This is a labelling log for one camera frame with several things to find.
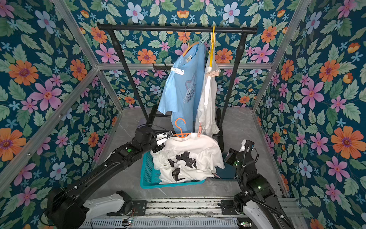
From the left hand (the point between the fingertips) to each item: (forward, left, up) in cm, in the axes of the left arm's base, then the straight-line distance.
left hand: (165, 135), depth 79 cm
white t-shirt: (-11, -16, -10) cm, 22 cm away
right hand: (-11, -35, 0) cm, 37 cm away
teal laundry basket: (-17, +11, -19) cm, 27 cm away
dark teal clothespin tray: (-18, -36, -18) cm, 44 cm away
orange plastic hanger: (-2, -9, +2) cm, 10 cm away
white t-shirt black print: (-1, -23, +9) cm, 25 cm away
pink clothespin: (-2, -20, +6) cm, 21 cm away
